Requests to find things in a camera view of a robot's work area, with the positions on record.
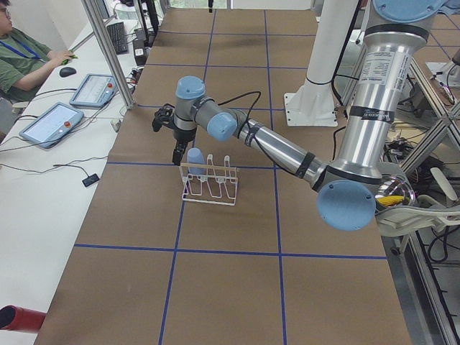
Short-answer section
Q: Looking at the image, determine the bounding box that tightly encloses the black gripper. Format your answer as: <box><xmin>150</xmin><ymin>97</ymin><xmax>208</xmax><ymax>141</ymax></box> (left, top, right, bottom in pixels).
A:
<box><xmin>172</xmin><ymin>124</ymin><xmax>196</xmax><ymax>166</ymax></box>

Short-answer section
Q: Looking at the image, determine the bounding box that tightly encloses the light blue cup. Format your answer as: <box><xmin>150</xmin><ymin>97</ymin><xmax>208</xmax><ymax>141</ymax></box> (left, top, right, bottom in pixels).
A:
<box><xmin>187</xmin><ymin>147</ymin><xmax>206</xmax><ymax>175</ymax></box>

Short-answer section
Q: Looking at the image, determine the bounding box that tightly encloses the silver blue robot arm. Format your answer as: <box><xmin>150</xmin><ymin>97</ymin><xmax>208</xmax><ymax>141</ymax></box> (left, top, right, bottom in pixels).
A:
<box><xmin>172</xmin><ymin>1</ymin><xmax>443</xmax><ymax>231</ymax></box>

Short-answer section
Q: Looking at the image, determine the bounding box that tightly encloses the small black puck device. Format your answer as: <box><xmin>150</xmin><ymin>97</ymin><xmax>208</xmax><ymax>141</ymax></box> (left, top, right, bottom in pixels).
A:
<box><xmin>82</xmin><ymin>174</ymin><xmax>100</xmax><ymax>187</ymax></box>

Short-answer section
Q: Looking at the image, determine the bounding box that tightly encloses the far teach pendant tablet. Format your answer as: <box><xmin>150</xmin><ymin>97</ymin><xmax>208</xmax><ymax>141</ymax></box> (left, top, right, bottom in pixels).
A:
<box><xmin>69</xmin><ymin>73</ymin><xmax>118</xmax><ymax>109</ymax></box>

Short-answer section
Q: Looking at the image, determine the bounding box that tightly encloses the teach pendant tablet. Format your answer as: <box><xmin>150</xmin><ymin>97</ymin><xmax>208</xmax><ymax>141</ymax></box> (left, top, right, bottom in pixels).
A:
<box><xmin>69</xmin><ymin>73</ymin><xmax>118</xmax><ymax>109</ymax></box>
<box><xmin>19</xmin><ymin>102</ymin><xmax>84</xmax><ymax>149</ymax></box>

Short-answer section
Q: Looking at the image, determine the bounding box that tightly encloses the black keyboard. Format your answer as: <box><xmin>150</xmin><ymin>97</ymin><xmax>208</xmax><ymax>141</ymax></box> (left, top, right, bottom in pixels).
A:
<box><xmin>106</xmin><ymin>22</ymin><xmax>129</xmax><ymax>55</ymax></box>

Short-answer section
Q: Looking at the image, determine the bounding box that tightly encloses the near teach pendant tablet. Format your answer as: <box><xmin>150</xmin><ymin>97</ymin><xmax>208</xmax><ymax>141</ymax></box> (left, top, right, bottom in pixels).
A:
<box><xmin>19</xmin><ymin>102</ymin><xmax>84</xmax><ymax>149</ymax></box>

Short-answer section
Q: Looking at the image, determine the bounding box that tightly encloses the black computer mouse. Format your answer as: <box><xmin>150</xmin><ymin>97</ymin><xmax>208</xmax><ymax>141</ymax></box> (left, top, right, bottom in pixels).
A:
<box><xmin>59</xmin><ymin>67</ymin><xmax>77</xmax><ymax>78</ymax></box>

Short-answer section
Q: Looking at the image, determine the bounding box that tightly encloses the person in green shirt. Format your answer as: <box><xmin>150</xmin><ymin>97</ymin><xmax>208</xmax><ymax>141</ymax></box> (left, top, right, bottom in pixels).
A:
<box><xmin>1</xmin><ymin>1</ymin><xmax>75</xmax><ymax>102</ymax></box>

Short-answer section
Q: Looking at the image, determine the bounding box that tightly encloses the white pot with corn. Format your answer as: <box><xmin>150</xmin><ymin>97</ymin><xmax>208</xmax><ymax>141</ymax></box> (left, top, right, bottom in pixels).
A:
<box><xmin>375</xmin><ymin>174</ymin><xmax>416</xmax><ymax>211</ymax></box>

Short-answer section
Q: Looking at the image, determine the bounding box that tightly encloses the red cylinder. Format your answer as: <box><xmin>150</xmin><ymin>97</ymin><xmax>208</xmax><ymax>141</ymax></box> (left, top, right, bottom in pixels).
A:
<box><xmin>1</xmin><ymin>305</ymin><xmax>47</xmax><ymax>334</ymax></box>

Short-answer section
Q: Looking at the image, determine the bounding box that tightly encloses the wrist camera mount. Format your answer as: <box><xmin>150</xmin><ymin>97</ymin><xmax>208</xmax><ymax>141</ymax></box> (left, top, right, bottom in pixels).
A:
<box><xmin>152</xmin><ymin>103</ymin><xmax>175</xmax><ymax>132</ymax></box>

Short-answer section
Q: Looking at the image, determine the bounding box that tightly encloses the white wire cup holder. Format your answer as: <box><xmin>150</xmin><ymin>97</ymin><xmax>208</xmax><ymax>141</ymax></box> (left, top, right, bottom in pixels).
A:
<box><xmin>179</xmin><ymin>154</ymin><xmax>239</xmax><ymax>206</ymax></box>

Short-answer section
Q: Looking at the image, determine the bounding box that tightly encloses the black camera cable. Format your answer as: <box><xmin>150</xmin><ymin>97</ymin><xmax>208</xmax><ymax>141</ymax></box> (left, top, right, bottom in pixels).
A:
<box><xmin>215</xmin><ymin>91</ymin><xmax>262</xmax><ymax>144</ymax></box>

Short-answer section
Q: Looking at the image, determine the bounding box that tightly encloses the aluminium frame post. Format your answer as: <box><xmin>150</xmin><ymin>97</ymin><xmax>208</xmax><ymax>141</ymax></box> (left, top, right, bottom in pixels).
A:
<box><xmin>81</xmin><ymin>0</ymin><xmax>134</xmax><ymax>110</ymax></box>

